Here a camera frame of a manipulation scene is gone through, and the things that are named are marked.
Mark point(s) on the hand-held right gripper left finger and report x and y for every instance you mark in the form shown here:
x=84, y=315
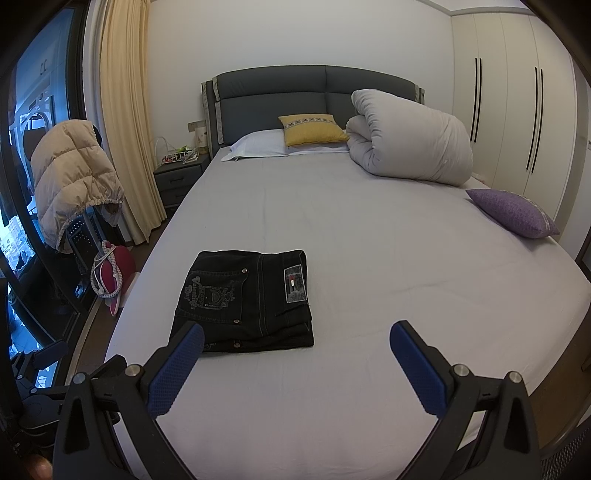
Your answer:
x=178, y=369

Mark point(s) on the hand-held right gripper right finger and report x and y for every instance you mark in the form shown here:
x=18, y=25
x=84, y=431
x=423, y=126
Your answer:
x=418, y=369

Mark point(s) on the black denim pants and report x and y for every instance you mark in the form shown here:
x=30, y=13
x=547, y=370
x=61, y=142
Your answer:
x=240, y=300

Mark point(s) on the bed with white sheet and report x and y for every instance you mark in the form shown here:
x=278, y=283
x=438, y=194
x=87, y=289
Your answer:
x=369, y=240

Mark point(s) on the black perforated chair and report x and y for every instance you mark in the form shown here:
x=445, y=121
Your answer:
x=83, y=244

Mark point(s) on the black mesh chair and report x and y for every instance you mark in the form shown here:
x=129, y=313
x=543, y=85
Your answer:
x=568, y=457

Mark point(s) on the purple pillow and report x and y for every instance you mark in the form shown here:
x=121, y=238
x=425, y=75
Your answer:
x=512, y=212

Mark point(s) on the dark grey nightstand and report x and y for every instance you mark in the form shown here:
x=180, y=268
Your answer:
x=178, y=184

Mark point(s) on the beige puffer jacket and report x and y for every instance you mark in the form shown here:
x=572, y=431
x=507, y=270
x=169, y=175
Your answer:
x=69, y=184

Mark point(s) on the rolled white duvet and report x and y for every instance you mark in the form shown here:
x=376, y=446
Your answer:
x=406, y=138

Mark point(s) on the white pillow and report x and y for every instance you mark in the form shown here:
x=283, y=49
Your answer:
x=258, y=143

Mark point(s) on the cream curtain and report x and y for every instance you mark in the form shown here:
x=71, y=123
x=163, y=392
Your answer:
x=124, y=115

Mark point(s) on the yellow pillow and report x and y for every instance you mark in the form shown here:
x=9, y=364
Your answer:
x=311, y=130

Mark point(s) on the grey upholstered headboard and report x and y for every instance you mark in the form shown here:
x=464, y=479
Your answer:
x=277, y=101

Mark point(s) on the white wardrobe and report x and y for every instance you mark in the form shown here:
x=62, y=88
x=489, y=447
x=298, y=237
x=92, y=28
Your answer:
x=503, y=92

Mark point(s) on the large glass window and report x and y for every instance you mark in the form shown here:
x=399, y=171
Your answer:
x=41, y=69

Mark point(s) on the wall switch plate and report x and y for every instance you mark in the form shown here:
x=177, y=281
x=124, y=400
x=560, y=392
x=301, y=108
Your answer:
x=197, y=125

